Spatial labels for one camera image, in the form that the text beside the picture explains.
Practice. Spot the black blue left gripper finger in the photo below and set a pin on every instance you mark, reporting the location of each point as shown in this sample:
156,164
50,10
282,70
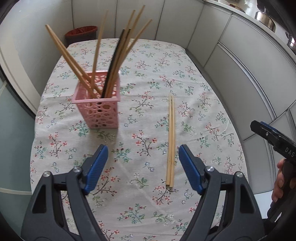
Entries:
45,217

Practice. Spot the floral tablecloth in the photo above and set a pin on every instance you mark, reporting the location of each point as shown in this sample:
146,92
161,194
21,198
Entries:
131,200

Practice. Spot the pink perforated utensil holder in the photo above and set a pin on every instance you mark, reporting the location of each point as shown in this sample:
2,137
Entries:
100,112

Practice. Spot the steel stock pot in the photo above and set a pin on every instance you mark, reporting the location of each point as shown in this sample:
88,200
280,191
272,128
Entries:
291,42

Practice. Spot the person's right hand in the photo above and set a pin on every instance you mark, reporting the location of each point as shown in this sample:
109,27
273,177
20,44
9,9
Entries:
279,182

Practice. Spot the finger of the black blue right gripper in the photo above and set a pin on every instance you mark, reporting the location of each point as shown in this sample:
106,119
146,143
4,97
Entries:
227,209

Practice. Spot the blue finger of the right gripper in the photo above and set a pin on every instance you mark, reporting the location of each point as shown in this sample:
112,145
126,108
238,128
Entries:
268,126

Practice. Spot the bamboo chopstick short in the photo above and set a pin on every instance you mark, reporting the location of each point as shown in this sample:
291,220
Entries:
137,18

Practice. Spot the red black trash bin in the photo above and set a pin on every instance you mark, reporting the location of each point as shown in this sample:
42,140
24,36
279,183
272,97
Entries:
81,34

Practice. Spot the bamboo chopstick long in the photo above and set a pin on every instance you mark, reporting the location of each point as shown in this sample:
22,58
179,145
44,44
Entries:
100,34

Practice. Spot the bamboo chopstick crossing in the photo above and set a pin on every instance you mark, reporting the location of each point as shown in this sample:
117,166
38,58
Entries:
134,41

